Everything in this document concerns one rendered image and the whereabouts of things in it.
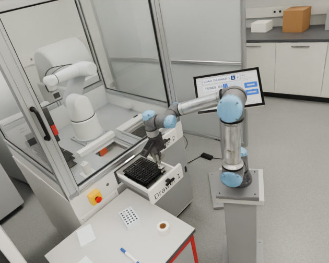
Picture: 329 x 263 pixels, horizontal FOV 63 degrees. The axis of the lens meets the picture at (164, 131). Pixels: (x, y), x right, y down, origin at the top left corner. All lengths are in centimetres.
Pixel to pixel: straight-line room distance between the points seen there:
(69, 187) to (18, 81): 64
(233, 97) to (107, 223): 103
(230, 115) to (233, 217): 82
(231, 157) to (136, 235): 68
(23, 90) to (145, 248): 99
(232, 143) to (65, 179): 93
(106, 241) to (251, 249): 102
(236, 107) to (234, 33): 168
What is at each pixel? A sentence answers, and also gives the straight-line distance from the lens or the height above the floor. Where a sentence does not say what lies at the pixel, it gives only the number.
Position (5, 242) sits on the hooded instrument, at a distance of 135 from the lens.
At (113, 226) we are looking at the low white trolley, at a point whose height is 76.
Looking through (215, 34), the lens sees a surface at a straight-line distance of 295.
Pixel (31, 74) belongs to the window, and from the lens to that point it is 141.
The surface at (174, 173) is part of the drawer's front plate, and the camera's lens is 168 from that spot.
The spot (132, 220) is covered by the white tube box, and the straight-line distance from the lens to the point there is 163.
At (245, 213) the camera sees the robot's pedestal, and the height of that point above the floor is 59.
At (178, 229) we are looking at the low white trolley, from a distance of 158.
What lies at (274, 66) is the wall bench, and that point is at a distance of 425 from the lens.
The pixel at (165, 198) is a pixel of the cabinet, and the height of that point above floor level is 36.
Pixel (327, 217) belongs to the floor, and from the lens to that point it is 271.
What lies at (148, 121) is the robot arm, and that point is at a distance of 151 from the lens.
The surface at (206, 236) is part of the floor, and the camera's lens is 248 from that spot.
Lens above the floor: 199
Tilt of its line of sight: 31 degrees down
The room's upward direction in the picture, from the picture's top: 12 degrees counter-clockwise
